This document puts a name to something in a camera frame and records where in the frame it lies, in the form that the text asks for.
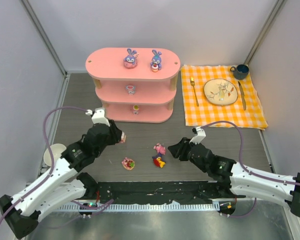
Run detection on pink pig toy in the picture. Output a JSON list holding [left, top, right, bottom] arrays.
[[153, 143, 166, 155]]

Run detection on red yellow bird toy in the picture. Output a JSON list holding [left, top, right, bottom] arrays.
[[152, 153, 166, 168]]

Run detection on pink bear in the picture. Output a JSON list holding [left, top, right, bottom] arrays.
[[120, 132, 126, 143], [121, 157, 135, 171]]

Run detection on purple bunny with cake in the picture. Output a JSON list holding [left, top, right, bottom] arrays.
[[150, 49, 162, 72]]

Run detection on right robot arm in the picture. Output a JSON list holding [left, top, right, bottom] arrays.
[[168, 137, 300, 218]]

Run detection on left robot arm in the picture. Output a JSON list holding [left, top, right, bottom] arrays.
[[0, 120, 125, 239]]

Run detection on white pink toy middle shelf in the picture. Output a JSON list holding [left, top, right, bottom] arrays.
[[125, 85, 136, 95]]

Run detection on pink three-tier wooden shelf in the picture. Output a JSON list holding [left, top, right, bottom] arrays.
[[85, 47, 181, 123]]

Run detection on pink toy with yellow hat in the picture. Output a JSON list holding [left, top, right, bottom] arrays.
[[132, 104, 140, 115]]

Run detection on white ceramic bowl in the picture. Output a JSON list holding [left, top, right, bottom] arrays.
[[43, 143, 67, 167]]

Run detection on cream decorated ceramic plate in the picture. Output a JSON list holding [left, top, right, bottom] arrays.
[[203, 78, 238, 106]]

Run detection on gold fork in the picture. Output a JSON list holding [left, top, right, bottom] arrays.
[[190, 76, 199, 107]]

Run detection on yellow white checkered cloth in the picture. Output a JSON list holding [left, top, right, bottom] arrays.
[[180, 65, 268, 130]]

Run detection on gold knife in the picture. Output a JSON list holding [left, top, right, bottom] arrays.
[[238, 82, 247, 111]]

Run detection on dark blue ceramic mug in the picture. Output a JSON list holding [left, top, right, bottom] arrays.
[[230, 64, 250, 80]]

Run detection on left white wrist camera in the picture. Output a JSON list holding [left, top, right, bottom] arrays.
[[85, 107, 110, 127]]

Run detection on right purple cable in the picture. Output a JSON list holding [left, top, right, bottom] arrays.
[[202, 120, 300, 219]]

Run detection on purple cable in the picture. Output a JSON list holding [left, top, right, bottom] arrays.
[[0, 105, 90, 235], [202, 120, 300, 219]]

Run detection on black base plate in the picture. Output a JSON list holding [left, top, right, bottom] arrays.
[[86, 181, 235, 205]]

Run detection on white slotted cable duct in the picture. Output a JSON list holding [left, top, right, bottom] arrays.
[[54, 201, 220, 213]]

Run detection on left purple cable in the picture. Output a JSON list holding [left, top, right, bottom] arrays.
[[0, 105, 90, 235]]

